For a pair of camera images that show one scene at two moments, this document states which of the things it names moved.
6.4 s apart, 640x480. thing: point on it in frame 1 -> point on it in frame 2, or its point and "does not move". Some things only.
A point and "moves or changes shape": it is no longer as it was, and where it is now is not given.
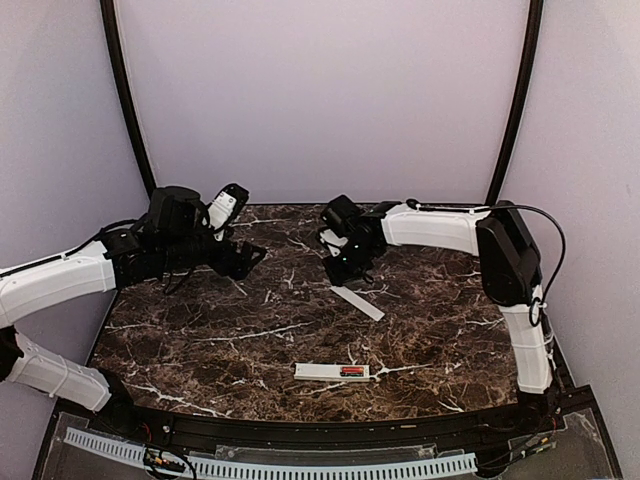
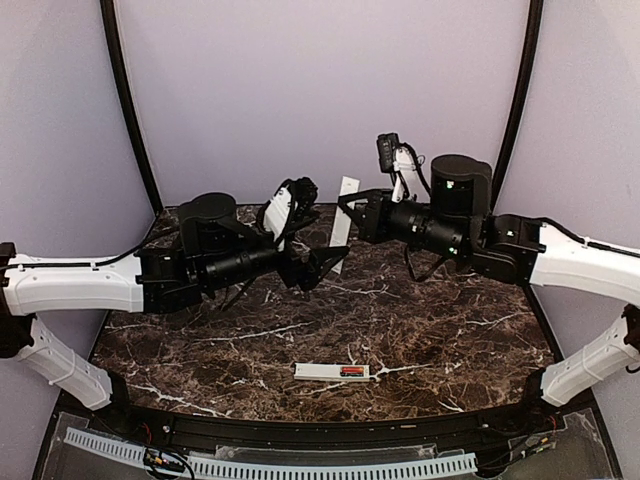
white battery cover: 358,302 moves or changes shape
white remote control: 333,372 does not move
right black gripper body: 354,265 -> 379,228
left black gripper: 240,267 -> 292,271
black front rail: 151,429 does not move
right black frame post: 526,73 does not move
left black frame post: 108,14 does not move
